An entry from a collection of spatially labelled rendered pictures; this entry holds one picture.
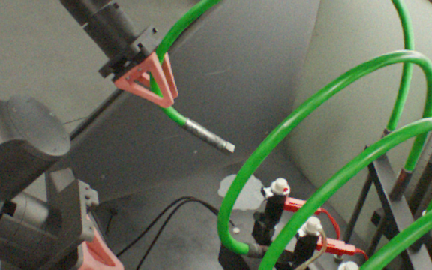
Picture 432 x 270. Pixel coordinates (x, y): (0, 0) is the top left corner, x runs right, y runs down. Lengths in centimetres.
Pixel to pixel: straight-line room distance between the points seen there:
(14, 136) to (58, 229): 12
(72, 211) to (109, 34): 31
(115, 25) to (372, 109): 52
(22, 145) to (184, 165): 79
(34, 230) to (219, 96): 67
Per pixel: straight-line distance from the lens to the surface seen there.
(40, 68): 301
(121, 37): 74
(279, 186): 81
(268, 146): 59
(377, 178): 91
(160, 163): 114
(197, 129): 82
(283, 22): 108
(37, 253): 49
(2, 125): 40
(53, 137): 43
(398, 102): 87
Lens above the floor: 167
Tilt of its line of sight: 37 degrees down
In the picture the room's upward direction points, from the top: 10 degrees clockwise
